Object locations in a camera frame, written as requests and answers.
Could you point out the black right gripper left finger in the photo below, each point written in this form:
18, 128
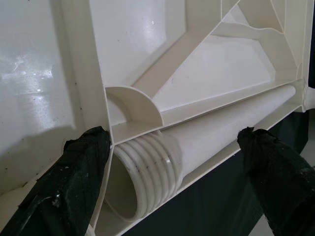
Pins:
61, 186

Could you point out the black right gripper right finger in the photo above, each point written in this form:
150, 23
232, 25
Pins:
283, 184

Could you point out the white plastic table leg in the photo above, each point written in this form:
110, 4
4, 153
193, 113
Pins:
209, 132

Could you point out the white plastic table top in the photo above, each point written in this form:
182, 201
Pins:
147, 37

